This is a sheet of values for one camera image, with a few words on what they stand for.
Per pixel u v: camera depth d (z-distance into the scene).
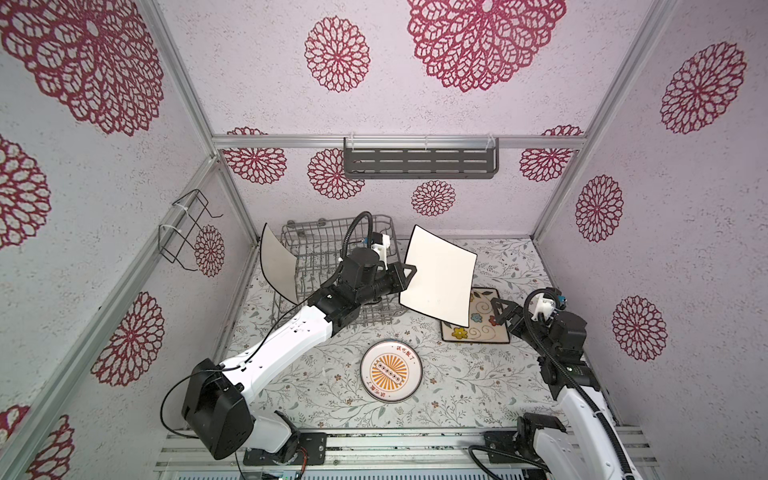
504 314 0.71
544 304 0.70
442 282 0.80
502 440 0.75
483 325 0.94
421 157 0.96
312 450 0.73
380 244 0.67
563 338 0.60
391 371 0.84
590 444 0.47
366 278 0.59
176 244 0.76
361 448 0.76
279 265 1.08
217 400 0.39
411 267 0.73
